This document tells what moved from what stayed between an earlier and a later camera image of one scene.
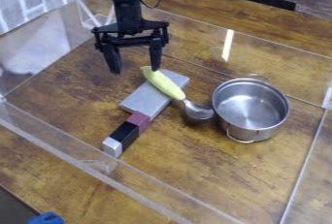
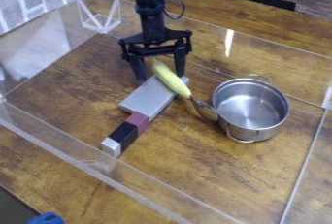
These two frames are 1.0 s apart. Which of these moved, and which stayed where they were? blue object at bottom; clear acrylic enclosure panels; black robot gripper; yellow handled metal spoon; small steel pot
Moved: yellow handled metal spoon; black robot gripper
Stayed: clear acrylic enclosure panels; small steel pot; blue object at bottom
